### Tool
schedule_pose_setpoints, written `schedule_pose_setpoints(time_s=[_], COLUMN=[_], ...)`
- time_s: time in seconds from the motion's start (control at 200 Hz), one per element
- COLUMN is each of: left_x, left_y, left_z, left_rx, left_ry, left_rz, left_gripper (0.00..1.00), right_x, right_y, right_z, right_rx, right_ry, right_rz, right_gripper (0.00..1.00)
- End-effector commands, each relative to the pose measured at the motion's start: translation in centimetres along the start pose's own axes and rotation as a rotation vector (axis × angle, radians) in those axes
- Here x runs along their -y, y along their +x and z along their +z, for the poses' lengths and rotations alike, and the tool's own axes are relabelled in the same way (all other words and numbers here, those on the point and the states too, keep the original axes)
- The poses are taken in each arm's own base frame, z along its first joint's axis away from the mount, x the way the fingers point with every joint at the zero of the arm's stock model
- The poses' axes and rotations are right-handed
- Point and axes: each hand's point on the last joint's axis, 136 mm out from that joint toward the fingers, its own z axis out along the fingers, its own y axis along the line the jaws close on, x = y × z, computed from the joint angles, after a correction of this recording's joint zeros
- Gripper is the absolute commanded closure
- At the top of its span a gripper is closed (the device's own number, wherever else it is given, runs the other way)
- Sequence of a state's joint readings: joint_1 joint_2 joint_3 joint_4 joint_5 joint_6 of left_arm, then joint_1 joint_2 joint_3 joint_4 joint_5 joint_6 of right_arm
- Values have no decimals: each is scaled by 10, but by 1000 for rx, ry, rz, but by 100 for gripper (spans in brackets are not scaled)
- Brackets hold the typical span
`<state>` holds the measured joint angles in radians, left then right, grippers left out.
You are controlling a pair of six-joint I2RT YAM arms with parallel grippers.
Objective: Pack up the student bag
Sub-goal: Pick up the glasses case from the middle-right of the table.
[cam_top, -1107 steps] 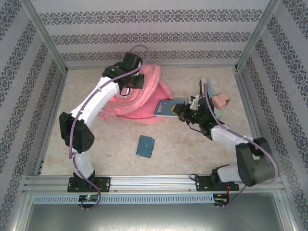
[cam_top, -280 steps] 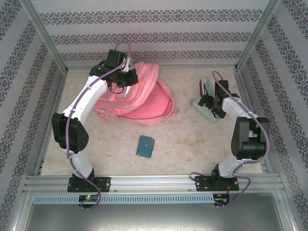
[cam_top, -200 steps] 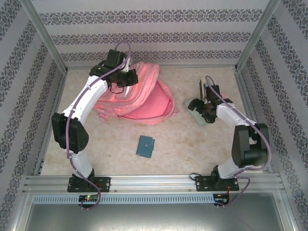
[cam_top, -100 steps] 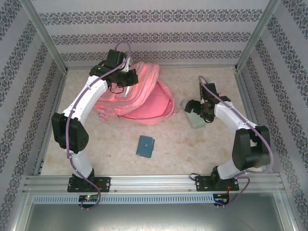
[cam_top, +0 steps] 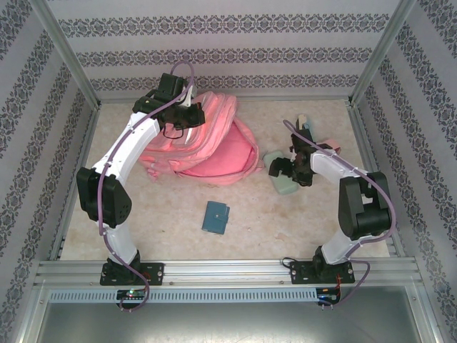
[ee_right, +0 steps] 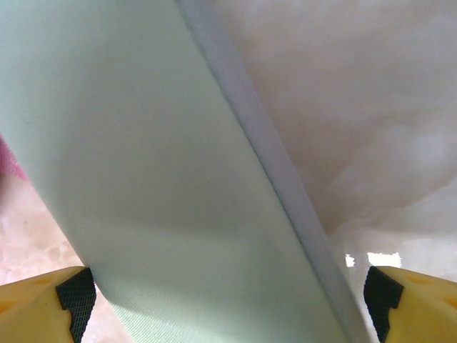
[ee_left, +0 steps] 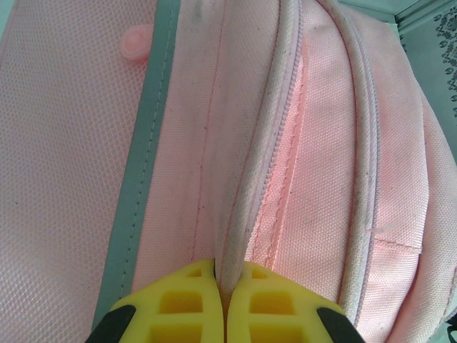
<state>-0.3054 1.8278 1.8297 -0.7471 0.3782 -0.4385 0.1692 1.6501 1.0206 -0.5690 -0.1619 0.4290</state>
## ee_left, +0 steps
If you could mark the pink backpack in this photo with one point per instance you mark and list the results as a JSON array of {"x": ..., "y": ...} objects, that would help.
[{"x": 250, "y": 143}]

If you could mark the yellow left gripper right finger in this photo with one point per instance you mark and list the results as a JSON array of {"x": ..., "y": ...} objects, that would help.
[{"x": 278, "y": 314}]

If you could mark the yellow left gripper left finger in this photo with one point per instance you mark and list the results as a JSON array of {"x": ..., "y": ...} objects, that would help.
[{"x": 185, "y": 314}]

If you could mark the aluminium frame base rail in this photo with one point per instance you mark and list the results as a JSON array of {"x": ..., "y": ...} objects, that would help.
[{"x": 421, "y": 14}]

